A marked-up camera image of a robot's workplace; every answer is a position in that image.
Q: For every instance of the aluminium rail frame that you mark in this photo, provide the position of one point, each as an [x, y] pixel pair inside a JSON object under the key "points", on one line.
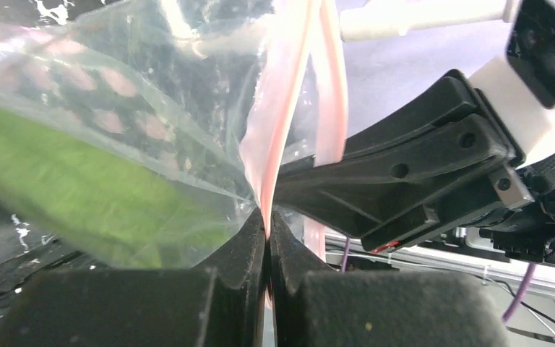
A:
{"points": [[418, 258]]}

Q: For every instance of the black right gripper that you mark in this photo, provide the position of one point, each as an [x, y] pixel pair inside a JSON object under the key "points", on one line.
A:
{"points": [[526, 234]]}

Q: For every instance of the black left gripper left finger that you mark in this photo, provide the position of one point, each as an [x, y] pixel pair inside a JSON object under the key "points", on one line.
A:
{"points": [[218, 302]]}

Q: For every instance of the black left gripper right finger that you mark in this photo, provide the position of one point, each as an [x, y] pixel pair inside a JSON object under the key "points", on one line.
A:
{"points": [[315, 305]]}

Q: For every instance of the white pvc pipe frame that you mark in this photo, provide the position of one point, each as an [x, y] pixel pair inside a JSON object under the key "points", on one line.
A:
{"points": [[372, 21]]}

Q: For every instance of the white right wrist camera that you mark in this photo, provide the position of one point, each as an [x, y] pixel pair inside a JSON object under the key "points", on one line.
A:
{"points": [[520, 83]]}

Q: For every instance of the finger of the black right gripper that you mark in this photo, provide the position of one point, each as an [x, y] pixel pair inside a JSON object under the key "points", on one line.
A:
{"points": [[449, 127], [382, 203]]}

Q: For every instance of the clear zip top bag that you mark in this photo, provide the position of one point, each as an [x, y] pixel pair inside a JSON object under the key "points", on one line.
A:
{"points": [[109, 74]]}

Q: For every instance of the green leafy vegetable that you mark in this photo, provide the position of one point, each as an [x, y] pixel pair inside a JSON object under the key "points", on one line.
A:
{"points": [[106, 205]]}

